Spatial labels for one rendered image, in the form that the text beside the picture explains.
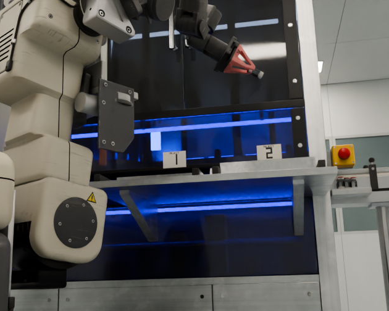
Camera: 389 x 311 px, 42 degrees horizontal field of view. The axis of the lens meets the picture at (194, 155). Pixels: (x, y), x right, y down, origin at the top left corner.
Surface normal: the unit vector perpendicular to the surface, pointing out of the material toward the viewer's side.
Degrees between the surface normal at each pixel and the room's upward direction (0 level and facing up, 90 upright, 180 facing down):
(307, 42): 90
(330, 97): 90
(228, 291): 90
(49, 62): 90
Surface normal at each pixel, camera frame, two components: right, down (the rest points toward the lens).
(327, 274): -0.18, -0.22
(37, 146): -0.67, -0.29
